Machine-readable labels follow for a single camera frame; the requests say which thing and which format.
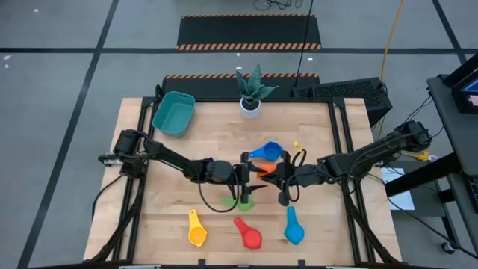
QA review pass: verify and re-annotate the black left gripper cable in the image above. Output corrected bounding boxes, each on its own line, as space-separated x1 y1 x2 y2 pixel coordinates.
196 167 240 214

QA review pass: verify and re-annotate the yellow hanging cable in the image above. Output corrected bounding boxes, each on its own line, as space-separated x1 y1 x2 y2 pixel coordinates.
379 0 406 85

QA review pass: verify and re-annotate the teal plastic basket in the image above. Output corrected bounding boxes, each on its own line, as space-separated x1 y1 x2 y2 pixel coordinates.
152 90 196 138

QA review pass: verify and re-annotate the red measuring cup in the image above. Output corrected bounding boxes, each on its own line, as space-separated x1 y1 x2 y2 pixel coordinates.
233 216 263 250

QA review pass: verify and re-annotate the black hazard-striped floor ramp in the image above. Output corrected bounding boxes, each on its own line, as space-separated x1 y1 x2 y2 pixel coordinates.
176 13 323 52
161 72 321 100

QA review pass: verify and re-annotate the black floor cable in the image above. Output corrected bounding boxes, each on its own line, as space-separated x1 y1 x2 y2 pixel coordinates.
388 197 478 259

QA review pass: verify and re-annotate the orange measuring cup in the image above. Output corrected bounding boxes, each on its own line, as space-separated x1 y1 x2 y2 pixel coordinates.
257 162 278 179

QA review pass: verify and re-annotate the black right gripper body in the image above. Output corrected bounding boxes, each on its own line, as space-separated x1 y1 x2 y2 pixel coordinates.
278 150 326 207

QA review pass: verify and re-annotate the green snake plant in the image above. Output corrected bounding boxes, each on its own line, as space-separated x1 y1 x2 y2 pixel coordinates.
235 63 279 109

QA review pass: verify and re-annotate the light blue measuring cup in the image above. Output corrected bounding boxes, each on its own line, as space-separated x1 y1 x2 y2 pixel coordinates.
283 205 305 246

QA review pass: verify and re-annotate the green measuring cup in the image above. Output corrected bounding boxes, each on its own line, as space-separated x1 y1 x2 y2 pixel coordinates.
220 196 255 213

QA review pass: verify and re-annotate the black cable bundle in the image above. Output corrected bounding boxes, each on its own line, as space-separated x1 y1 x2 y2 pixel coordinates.
252 0 304 11

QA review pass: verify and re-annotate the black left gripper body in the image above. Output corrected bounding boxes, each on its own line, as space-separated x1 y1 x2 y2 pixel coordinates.
203 151 251 205

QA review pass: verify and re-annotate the black arm base cable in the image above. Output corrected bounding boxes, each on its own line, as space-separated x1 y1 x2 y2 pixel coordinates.
91 173 126 221

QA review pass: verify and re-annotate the black monitor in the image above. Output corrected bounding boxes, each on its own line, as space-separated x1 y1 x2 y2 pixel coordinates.
444 54 478 115

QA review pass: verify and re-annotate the black perforated computer case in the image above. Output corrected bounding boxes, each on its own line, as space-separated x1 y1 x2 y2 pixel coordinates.
291 76 394 127

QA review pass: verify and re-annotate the black table frame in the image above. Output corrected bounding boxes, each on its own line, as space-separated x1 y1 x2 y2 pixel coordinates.
84 95 403 269

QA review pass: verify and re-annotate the royal blue measuring cup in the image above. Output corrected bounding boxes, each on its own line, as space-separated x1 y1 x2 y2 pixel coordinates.
249 140 284 162

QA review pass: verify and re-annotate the black side desk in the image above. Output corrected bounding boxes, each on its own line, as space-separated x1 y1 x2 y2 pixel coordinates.
384 74 478 259

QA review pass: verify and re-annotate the white plant pot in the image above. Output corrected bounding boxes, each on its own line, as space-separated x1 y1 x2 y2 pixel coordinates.
239 97 262 120

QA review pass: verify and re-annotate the white paper sheet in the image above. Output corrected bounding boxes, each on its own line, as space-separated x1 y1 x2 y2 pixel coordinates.
379 167 416 212

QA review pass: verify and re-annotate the yellow measuring cup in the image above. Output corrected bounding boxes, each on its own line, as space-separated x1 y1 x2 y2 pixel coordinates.
187 208 208 247

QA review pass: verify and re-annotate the black hanging cable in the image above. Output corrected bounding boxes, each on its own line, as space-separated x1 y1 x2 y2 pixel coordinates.
294 0 314 87

